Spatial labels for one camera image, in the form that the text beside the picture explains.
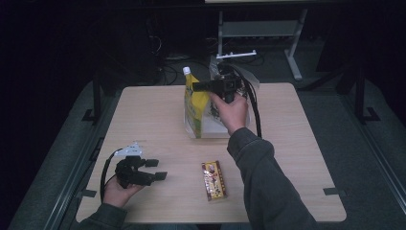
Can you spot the person's left hand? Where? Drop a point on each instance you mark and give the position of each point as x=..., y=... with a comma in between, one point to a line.
x=118, y=195

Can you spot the grey tape strip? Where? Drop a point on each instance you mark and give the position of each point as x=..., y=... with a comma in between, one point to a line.
x=86, y=193
x=333, y=191

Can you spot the black metal stand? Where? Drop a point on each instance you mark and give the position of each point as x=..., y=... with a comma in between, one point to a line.
x=96, y=102
x=360, y=96

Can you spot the white plastic container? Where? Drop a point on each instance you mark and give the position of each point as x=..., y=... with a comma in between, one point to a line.
x=214, y=129

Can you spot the yellow spouted drink pouch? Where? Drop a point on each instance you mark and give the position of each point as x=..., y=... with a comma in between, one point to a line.
x=194, y=102

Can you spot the person's right hand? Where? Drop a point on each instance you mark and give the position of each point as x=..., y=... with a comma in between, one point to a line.
x=234, y=115

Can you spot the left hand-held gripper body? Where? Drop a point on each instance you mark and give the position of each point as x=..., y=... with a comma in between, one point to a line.
x=130, y=172

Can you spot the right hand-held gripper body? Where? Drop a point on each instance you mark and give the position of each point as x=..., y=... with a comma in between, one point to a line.
x=228, y=86

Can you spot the yellow and red candy packet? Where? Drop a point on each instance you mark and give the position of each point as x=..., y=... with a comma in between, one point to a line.
x=214, y=180

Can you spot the pale power strip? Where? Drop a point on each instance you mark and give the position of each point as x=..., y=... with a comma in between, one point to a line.
x=177, y=57

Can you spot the white metal desk frame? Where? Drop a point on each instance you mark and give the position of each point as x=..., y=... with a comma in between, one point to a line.
x=258, y=28

